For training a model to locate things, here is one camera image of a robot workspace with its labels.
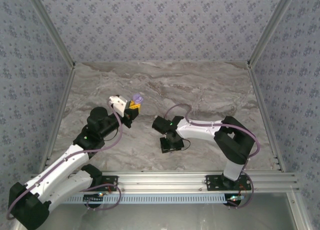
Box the small circuit board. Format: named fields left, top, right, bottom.
left=226, top=194, right=247, bottom=207
left=83, top=193, right=106, bottom=208

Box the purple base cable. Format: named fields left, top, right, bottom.
left=83, top=182, right=123, bottom=212
left=227, top=172, right=255, bottom=210

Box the aluminium side rail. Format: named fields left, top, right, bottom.
left=246, top=64, right=286, bottom=172
left=38, top=64, right=77, bottom=177

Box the aluminium frame post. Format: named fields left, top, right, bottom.
left=24, top=0, right=77, bottom=69
left=246, top=0, right=301, bottom=68

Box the slotted cable duct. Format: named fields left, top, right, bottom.
left=59, top=193, right=229, bottom=205

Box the left gripper thin black cable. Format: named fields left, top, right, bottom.
left=103, top=126, right=121, bottom=142

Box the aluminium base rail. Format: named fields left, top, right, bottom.
left=31, top=171, right=300, bottom=193

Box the purple earbud charging case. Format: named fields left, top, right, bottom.
left=132, top=92, right=146, bottom=105

